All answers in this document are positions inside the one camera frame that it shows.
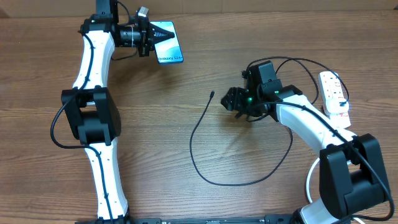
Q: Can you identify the Samsung Galaxy S24 smartphone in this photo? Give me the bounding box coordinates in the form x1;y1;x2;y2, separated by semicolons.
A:
150;21;184;64

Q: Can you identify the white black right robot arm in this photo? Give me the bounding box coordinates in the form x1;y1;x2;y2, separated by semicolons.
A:
221;59;394;223

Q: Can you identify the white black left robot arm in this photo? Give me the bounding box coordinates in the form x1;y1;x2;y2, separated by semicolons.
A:
54;1;183;223

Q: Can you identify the white charger plug adapter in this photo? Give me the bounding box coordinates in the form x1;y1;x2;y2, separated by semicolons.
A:
323;98;349;115

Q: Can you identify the white power strip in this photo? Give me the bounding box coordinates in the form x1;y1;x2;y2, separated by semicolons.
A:
318;71;351;128

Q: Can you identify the white power strip cord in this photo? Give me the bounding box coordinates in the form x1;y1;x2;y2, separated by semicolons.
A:
305;157;366;224

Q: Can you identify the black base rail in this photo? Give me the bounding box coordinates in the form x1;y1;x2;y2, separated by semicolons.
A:
78;215;300;224

